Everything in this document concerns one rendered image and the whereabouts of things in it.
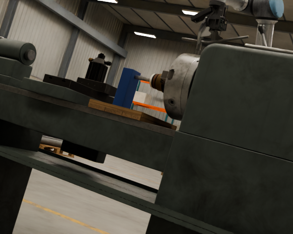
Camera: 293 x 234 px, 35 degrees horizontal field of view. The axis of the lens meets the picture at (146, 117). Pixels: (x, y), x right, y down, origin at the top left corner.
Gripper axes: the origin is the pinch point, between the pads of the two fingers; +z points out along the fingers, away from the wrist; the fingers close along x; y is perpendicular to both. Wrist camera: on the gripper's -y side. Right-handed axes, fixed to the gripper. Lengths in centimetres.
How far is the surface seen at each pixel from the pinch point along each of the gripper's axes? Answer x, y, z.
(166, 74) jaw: -14.0, -8.4, 15.8
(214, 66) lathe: -18.3, 18.1, 10.1
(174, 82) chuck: -15.8, -1.9, 18.8
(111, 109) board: -24, -28, 36
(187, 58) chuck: -9.3, -1.8, 7.0
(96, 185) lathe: -39, -14, 67
